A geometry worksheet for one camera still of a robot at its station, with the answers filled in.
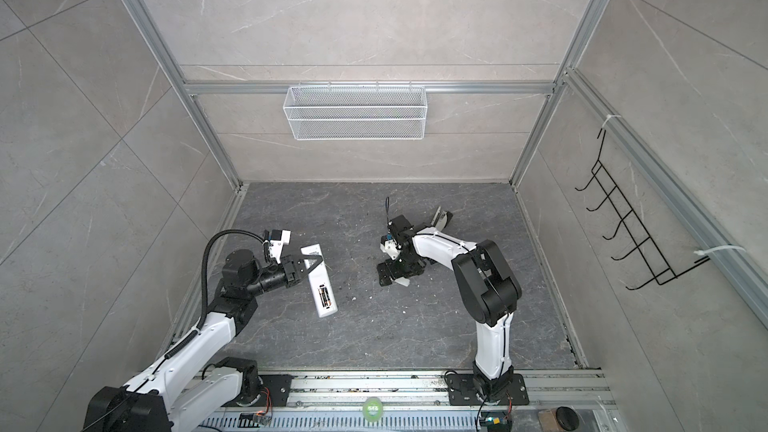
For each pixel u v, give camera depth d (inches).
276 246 28.7
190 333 20.2
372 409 28.1
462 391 28.7
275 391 28.9
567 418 27.1
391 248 34.6
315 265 29.1
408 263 31.4
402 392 29.3
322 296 28.7
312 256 29.4
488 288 19.9
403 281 35.2
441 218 42.1
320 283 29.1
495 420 27.6
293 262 27.6
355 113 39.7
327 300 28.7
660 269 23.6
